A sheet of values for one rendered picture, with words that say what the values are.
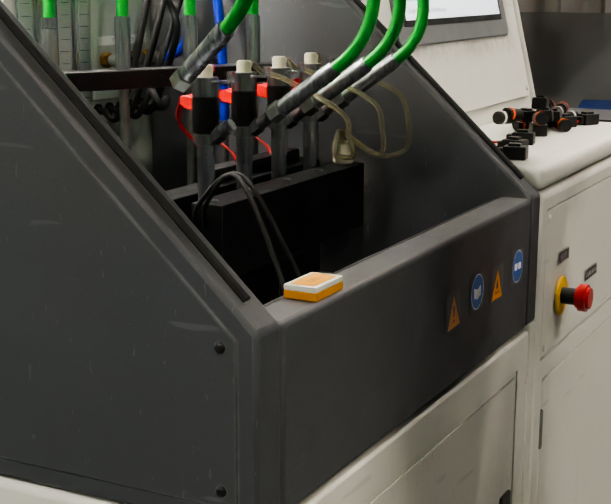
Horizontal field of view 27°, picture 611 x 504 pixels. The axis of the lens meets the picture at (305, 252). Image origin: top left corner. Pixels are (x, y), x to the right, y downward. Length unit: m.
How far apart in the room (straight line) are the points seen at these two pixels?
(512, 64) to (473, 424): 0.92
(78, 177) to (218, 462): 0.24
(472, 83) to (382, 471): 0.94
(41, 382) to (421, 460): 0.41
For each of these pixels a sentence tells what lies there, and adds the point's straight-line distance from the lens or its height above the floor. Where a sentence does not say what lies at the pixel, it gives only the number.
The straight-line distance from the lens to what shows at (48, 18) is 1.42.
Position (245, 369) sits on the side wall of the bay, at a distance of 0.93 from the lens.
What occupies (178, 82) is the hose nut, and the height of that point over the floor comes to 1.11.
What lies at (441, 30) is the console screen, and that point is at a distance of 1.89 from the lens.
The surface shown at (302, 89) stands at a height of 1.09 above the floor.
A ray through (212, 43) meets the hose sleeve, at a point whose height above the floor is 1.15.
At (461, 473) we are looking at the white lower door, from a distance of 1.39.
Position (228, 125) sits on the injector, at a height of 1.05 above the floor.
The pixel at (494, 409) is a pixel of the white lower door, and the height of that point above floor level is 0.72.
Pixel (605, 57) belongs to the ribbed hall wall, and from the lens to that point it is 7.68.
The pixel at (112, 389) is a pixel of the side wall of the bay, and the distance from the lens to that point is 1.00.
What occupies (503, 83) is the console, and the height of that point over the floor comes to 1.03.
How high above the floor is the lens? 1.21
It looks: 12 degrees down
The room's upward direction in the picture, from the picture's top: straight up
